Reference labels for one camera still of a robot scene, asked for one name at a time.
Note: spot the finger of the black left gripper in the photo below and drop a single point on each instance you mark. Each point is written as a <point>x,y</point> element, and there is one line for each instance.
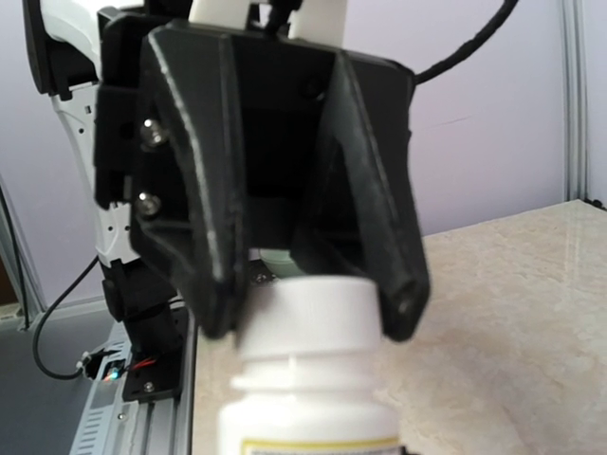
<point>198,240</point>
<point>358,214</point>

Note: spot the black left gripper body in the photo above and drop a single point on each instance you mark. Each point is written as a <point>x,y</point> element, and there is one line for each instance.
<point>281,84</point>

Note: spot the small white pill bottle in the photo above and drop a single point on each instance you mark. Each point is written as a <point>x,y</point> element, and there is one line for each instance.
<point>307,347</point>

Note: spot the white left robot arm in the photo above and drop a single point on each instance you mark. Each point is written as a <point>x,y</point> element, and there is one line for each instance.
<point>64,52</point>

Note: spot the front aluminium rail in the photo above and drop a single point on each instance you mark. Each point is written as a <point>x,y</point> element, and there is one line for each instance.
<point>111,426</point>

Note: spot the right aluminium frame post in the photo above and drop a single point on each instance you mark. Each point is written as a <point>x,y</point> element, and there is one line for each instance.
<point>577,158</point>

